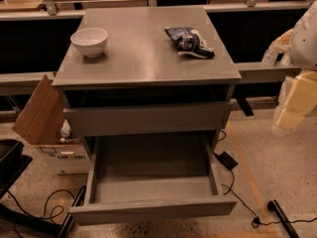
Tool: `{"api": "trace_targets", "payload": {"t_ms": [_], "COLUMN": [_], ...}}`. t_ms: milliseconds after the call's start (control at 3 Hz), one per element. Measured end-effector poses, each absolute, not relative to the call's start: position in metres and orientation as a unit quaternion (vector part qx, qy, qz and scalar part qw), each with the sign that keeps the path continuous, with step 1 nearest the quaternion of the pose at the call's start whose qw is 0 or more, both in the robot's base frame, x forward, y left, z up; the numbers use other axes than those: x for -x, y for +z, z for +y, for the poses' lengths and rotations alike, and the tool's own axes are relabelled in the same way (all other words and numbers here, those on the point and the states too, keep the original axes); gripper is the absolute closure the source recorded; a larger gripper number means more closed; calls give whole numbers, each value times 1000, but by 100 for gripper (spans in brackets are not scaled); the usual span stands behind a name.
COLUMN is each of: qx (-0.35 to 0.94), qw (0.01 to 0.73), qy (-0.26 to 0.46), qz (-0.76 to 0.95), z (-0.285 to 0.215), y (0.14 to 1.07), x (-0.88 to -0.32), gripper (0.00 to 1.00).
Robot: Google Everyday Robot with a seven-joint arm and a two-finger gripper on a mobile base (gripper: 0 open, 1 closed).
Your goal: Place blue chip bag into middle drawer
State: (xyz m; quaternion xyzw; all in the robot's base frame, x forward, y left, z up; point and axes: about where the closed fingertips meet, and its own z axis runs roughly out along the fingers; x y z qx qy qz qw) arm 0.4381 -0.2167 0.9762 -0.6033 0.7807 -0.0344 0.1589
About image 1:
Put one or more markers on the white ceramic bowl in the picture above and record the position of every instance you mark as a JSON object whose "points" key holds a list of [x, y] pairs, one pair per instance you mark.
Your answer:
{"points": [[90, 42]]}

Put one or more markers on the open grey middle drawer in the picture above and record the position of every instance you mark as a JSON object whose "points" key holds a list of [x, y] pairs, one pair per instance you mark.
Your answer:
{"points": [[150, 177]]}

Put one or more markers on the open cardboard box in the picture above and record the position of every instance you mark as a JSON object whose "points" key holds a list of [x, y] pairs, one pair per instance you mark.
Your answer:
{"points": [[42, 125]]}

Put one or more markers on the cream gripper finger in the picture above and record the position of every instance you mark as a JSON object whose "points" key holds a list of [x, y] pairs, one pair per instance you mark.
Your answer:
{"points": [[280, 45], [297, 98]]}

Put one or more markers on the closed grey top drawer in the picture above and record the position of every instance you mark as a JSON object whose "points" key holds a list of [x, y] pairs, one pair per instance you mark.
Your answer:
{"points": [[147, 119]]}

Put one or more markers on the black power adapter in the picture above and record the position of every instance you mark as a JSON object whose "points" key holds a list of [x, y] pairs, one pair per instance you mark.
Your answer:
{"points": [[226, 160]]}

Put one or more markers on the blue chip bag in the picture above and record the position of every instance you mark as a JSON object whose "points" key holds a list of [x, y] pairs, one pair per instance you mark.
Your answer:
{"points": [[188, 41]]}

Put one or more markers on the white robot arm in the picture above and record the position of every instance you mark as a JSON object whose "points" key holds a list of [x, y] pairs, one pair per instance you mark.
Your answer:
{"points": [[299, 48]]}

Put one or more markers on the grey drawer cabinet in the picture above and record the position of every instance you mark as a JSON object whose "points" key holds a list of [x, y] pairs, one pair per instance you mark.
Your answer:
{"points": [[141, 65]]}

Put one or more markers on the black floor bar right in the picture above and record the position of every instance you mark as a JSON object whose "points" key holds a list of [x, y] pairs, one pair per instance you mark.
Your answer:
{"points": [[273, 206]]}

